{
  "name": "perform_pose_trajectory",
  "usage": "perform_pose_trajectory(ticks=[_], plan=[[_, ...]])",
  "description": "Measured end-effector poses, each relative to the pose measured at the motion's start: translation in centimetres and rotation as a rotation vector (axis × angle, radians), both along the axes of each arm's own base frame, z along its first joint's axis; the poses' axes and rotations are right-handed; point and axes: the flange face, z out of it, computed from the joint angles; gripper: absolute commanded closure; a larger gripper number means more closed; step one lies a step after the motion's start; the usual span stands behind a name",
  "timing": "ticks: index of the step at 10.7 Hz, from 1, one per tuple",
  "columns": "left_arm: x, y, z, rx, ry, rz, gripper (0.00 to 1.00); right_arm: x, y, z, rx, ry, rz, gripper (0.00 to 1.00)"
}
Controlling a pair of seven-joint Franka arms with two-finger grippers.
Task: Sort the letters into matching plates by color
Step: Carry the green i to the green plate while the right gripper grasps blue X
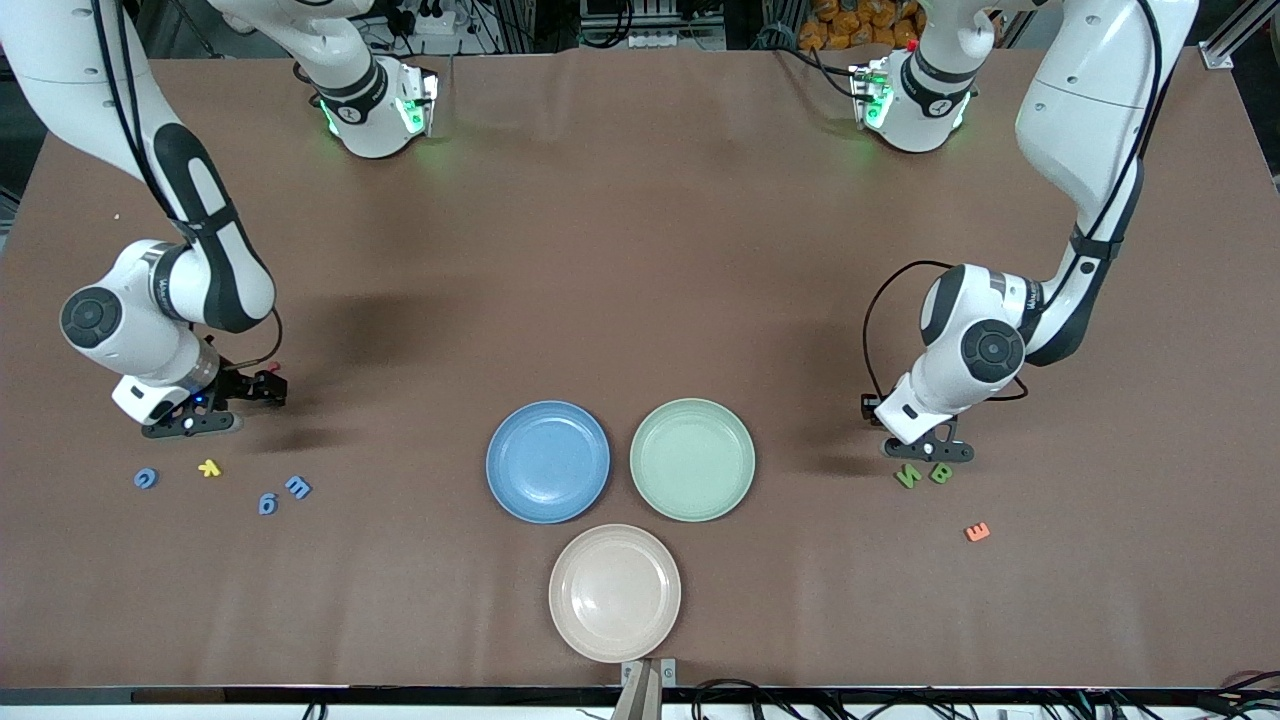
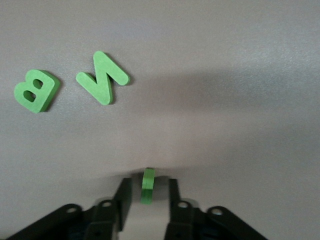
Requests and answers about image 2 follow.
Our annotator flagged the green foam letter B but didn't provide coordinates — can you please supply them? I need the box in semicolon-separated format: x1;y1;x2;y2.
13;69;61;115

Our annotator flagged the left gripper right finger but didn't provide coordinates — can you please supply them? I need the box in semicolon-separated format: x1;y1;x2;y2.
163;178;270;240

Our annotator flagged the brown table cover sheet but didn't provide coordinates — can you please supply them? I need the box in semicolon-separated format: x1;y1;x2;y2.
0;0;320;240

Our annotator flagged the green foam letter I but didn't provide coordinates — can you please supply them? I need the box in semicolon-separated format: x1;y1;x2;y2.
140;167;155;205

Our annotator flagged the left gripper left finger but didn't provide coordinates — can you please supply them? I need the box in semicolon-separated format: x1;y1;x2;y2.
4;177;133;240

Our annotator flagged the green foam letter N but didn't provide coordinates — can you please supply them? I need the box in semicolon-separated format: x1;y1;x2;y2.
75;50;131;106

